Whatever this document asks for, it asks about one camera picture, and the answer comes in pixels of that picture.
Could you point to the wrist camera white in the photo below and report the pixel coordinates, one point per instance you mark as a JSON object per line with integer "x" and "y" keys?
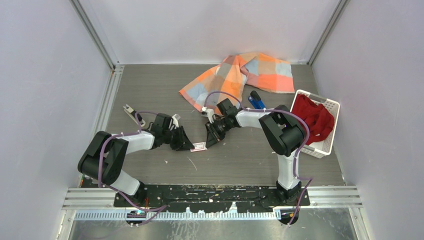
{"x": 208, "y": 113}
{"x": 175, "y": 120}

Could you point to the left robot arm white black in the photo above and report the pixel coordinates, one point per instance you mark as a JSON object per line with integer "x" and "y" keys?
{"x": 104, "y": 157}

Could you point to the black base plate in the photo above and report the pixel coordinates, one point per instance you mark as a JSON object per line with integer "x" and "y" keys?
{"x": 217, "y": 198}

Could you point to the aluminium slotted rail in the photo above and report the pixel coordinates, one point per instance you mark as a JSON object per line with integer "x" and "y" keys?
{"x": 102, "y": 215}

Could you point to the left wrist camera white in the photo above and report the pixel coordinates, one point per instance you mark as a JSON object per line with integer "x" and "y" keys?
{"x": 175, "y": 120}

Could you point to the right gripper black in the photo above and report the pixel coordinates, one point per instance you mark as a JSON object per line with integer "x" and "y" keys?
{"x": 212, "y": 137}

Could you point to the blue stapler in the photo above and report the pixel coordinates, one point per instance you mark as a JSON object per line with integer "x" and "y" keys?
{"x": 256, "y": 101}

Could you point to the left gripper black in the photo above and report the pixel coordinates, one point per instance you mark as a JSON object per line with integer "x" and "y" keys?
{"x": 183, "y": 143}

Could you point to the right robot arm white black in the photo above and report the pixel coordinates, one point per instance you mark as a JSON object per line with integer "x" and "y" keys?
{"x": 284, "y": 133}

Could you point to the white plastic basket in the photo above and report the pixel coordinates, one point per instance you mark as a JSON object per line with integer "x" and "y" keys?
{"x": 323, "y": 148}

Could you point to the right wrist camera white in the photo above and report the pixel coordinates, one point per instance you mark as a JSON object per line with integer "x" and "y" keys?
{"x": 208, "y": 113}

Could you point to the red white staple box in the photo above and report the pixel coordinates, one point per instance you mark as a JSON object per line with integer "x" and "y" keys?
{"x": 199, "y": 146}

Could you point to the black beige stapler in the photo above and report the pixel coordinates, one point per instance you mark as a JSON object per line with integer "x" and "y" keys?
{"x": 133, "y": 115}

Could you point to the red cloth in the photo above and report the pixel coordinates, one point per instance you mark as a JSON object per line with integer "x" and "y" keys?
{"x": 319, "y": 120}

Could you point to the orange checkered cloth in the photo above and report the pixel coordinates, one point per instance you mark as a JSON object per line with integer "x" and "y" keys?
{"x": 228, "y": 79}

